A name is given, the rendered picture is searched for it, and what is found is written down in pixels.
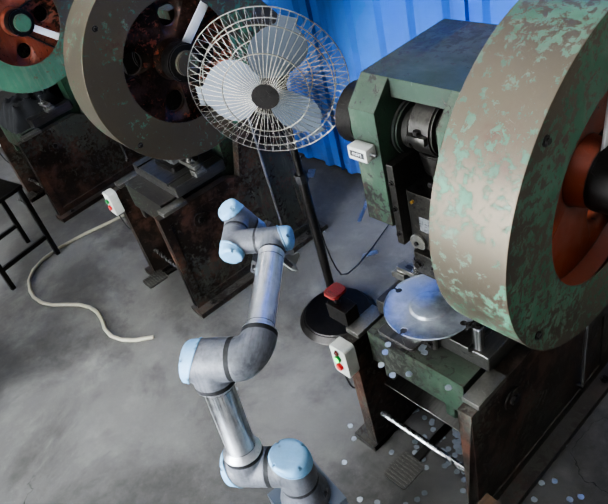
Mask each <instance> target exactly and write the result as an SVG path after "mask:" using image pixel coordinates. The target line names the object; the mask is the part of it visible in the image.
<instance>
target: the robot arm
mask: <svg viewBox="0 0 608 504"><path fill-rule="evenodd" d="M218 215H219V217H220V218H221V220H222V221H224V226H223V227H224V228H223V233H222V238H221V242H220V248H219V255H220V258H221V259H222V260H224V261H225V262H228V263H232V264H236V263H239V262H241V261H242V260H243V258H244V256H245V254H253V257H252V263H251V269H250V271H251V272H252V273H254V274H255V277H254V283H253V289H252V294H251V300H250V306H249V312H248V318H247V323H246V324H244V325H243V326H242V330H241V334H240V335H239V336H232V337H231V336H230V337H211V338H202V337H200V338H196V339H190V340H188V341H187V342H186V343H185V344H184V345H183V347H182V350H181V353H180V358H179V375H180V379H181V381H182V382H183V383H187V384H190V383H192V384H193V385H194V387H195V390H196V392H197V393H198V394H199V395H201V396H203V397H205V399H206V401H207V404H208V406H209V409H210V411H211V414H212V416H213V419H214V421H215V424H216V426H217V429H218V431H219V434H220V436H221V439H222V441H223V444H224V446H225V447H224V450H223V451H222V453H221V457H220V468H221V470H220V472H221V476H222V478H223V480H224V482H225V483H226V484H227V485H228V486H230V487H237V488H281V493H280V498H281V503H282V504H328V502H329V499H330V489H329V486H328V483H327V481H326V479H325V478H324V477H323V476H322V475H321V474H320V473H319V472H317V470H316V468H315V465H314V462H313V458H312V455H311V453H310V451H309V450H308V448H307V447H306V446H305V445H304V444H303V443H302V442H301V441H299V440H297V439H293V438H285V439H282V440H279V442H278V443H275V444H274V445H273V446H262V443H261V441H260V439H259V438H258V437H257V436H255V435H253V434H252V431H251V428H250V425H249V423H248V420H247V417H246V414H245V412H244V409H243V406H242V403H241V401H240V398H239V395H238V392H237V390H236V387H235V383H236V382H242V381H246V380H249V379H251V378H252V377H254V376H255V375H257V374H258V373H259V372H260V371H261V370H262V369H263V368H264V367H265V365H266V364H267V363H268V361H269V359H270V358H271V356H272V354H273V352H274V349H275V346H276V343H277V337H278V331H277V329H276V328H275V322H276V315H277V307H278V300H279V293H280V285H281V278H282V270H283V265H285V266H286V267H287V268H289V269H290V270H292V271H297V270H298V269H297V268H296V264H297V261H298V259H299V257H300V253H299V252H296V253H294V250H293V247H294V244H295V238H294V232H293V230H292V228H291V227H290V226H288V225H284V226H278V225H276V226H275V225H274V224H272V223H271V222H269V221H267V220H265V221H264V222H263V221H262V220H260V219H259V218H258V217H257V216H255V215H254V214H253V213H252V212H251V211H250V210H248V209H247V208H246V207H245V206H244V205H243V204H241V203H240V202H239V201H237V200H236V199H233V198H231V199H228V200H226V201H225V202H223V203H222V205H221V206H220V208H219V210H218Z"/></svg>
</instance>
